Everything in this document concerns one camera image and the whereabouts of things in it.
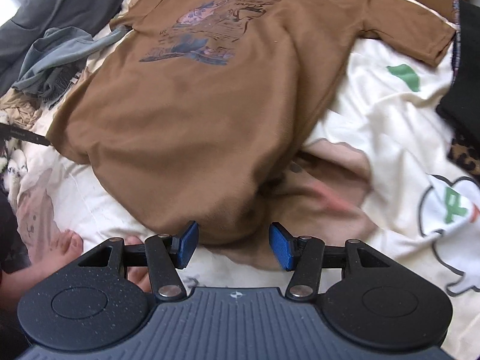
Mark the leopard print cloth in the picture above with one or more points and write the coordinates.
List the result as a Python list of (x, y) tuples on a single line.
[(465, 156)]

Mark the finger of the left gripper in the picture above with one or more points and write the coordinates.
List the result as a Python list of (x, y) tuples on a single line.
[(12, 132)]

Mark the black folded garment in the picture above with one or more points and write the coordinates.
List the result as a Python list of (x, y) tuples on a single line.
[(460, 105)]

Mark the brown printed t-shirt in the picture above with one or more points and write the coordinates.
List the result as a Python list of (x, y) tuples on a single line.
[(206, 101)]

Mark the dark grey pillow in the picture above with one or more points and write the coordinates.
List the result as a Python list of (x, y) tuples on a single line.
[(34, 17)]

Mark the beige cloth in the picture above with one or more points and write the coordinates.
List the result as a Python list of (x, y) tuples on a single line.
[(19, 109)]

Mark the blue denim garment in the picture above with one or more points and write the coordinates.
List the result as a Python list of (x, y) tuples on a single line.
[(52, 61)]

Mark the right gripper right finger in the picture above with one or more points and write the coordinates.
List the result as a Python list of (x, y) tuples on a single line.
[(302, 255)]

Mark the white fluffy spotted fabric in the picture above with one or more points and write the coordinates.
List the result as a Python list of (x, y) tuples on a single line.
[(13, 165)]

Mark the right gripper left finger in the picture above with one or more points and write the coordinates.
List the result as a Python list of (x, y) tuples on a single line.
[(165, 255)]

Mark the cream bear print bedsheet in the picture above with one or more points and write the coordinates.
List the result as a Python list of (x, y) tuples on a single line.
[(382, 127)]

